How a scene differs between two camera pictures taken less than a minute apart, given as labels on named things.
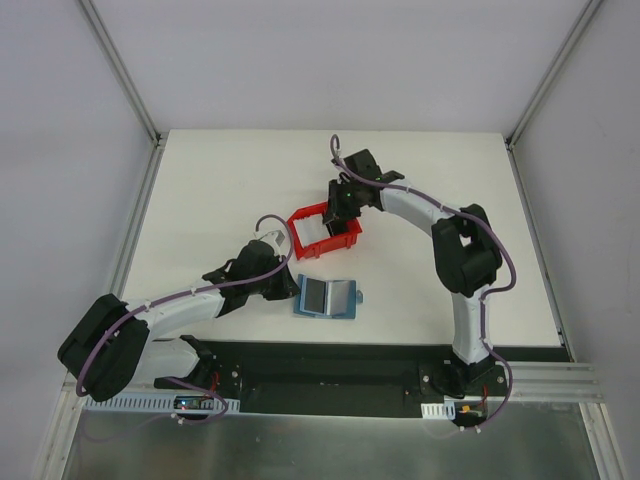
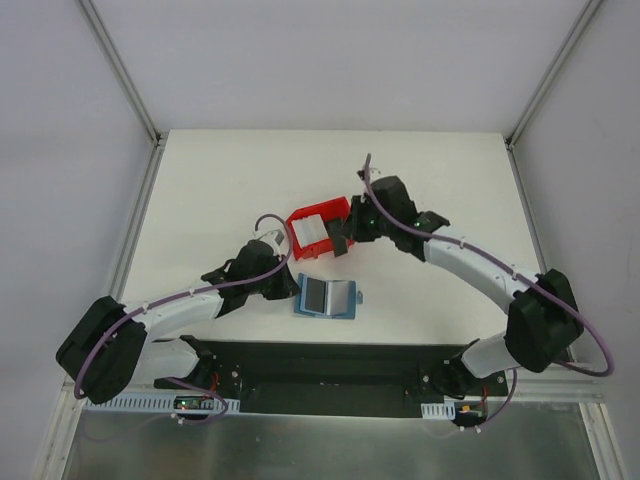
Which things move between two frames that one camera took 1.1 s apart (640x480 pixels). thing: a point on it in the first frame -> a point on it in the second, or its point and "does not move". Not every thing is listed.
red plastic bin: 341,241 does not move
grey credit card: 315,297 does not move
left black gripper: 280,282 does not move
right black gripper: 341,210 -> 351,223
